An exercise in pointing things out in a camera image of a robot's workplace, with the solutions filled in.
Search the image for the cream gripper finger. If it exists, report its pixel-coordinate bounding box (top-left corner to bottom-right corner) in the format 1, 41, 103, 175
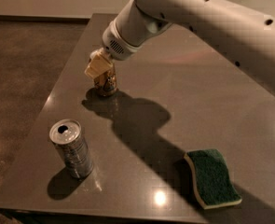
89, 48, 110, 60
85, 53, 112, 79

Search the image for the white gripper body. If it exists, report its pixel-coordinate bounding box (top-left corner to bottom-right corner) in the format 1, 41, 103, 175
102, 19, 143, 61

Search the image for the orange soda can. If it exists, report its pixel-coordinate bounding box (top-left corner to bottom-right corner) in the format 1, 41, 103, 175
94, 65, 117, 97

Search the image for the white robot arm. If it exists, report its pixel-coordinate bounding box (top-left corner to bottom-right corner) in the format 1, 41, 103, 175
85, 0, 275, 96

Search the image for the silver soda can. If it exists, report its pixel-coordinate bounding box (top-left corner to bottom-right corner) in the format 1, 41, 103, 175
49, 119, 93, 179

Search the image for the green and yellow sponge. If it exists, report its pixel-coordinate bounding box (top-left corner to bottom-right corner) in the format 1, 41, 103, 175
184, 149, 242, 210

